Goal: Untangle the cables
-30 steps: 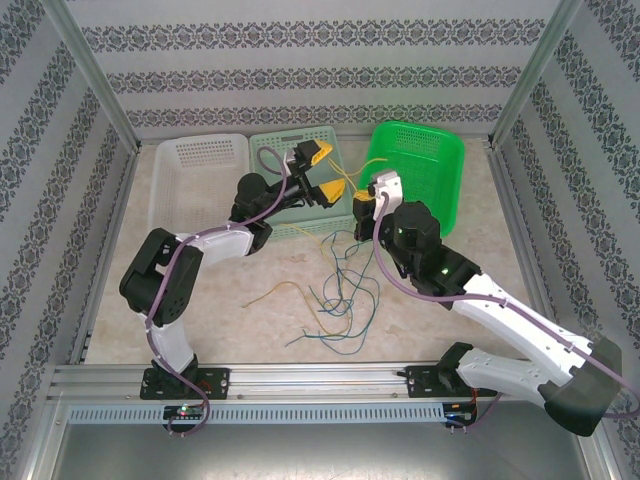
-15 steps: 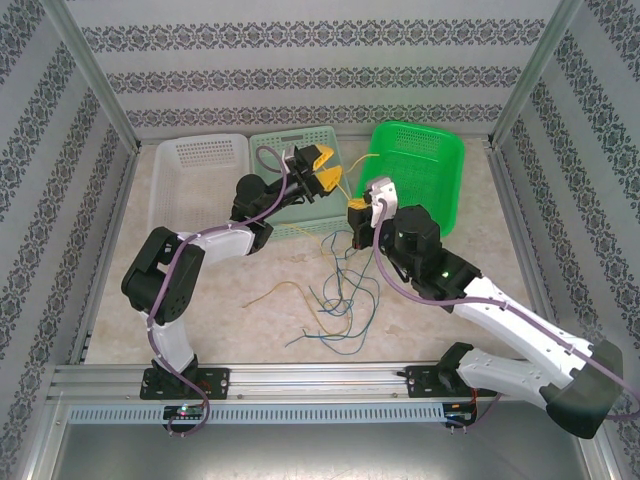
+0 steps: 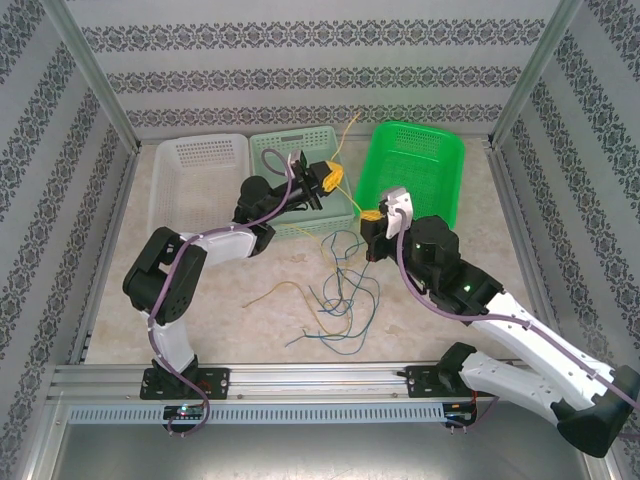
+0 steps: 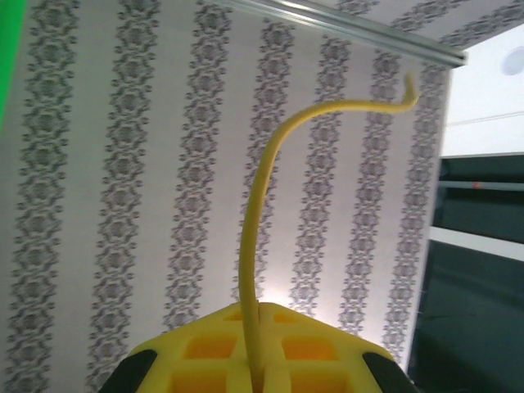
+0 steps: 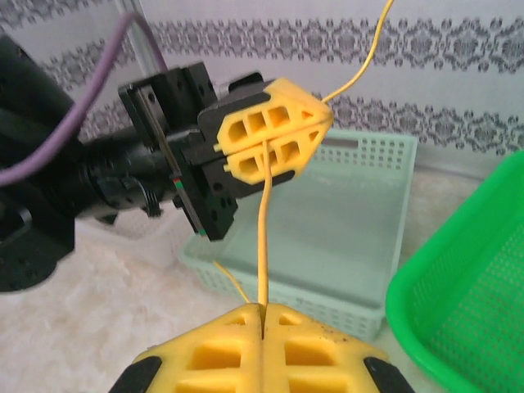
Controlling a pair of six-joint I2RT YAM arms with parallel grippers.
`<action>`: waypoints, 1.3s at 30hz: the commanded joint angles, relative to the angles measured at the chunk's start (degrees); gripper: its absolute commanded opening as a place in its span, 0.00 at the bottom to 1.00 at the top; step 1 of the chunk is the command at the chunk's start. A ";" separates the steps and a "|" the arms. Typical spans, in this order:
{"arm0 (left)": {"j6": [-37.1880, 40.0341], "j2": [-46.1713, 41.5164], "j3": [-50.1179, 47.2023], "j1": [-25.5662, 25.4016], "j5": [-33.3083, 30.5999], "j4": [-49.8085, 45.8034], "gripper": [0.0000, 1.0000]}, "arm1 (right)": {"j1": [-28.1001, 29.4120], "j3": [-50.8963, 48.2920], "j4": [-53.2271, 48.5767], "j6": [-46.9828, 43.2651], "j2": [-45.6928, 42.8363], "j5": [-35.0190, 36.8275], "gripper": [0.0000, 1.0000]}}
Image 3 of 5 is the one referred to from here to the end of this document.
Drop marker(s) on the mint green plastic basket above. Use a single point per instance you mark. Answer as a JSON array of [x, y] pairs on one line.
[[290, 137]]

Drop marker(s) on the white plastic basket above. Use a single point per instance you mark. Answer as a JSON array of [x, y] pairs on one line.
[[195, 180]]

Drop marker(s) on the bright green plastic basket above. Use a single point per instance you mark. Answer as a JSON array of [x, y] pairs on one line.
[[430, 160]]

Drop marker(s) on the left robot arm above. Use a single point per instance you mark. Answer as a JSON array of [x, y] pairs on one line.
[[165, 280]]

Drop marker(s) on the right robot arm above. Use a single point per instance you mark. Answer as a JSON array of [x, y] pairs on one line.
[[530, 345]]

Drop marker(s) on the right circuit board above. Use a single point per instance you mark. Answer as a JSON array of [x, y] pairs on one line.
[[460, 415]]

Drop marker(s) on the circuit board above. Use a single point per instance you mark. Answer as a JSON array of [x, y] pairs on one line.
[[182, 411], [460, 415]]

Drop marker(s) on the left circuit board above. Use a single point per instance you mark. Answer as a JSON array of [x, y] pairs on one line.
[[182, 411]]

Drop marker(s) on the grey metal panel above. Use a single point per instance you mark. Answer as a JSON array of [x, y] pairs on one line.
[[320, 450]]

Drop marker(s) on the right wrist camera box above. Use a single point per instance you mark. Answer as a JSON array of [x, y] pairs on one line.
[[397, 205]]

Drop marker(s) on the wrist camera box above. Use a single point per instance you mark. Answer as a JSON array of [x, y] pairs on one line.
[[298, 160], [397, 205]]

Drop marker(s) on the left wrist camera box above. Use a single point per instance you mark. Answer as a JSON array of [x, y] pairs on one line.
[[298, 160]]

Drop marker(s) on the right aluminium side rail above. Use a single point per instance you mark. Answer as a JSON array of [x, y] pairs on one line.
[[520, 220]]

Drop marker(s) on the aluminium side rail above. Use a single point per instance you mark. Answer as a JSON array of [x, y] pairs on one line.
[[520, 220], [105, 260]]

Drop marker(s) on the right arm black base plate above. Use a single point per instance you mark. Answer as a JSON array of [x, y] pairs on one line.
[[420, 382]]

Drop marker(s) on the left aluminium side rail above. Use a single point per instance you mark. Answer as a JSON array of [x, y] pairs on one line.
[[105, 260]]

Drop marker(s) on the aluminium mounting rail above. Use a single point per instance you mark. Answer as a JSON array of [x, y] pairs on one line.
[[320, 380]]

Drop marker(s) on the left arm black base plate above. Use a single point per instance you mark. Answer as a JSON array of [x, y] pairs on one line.
[[217, 382]]

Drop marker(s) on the right aluminium frame post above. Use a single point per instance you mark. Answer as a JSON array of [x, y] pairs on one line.
[[535, 70]]

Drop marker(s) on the aluminium frame post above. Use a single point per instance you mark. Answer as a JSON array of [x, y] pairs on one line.
[[535, 70], [85, 60]]

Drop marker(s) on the left aluminium frame post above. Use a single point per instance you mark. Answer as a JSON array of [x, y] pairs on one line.
[[85, 60]]

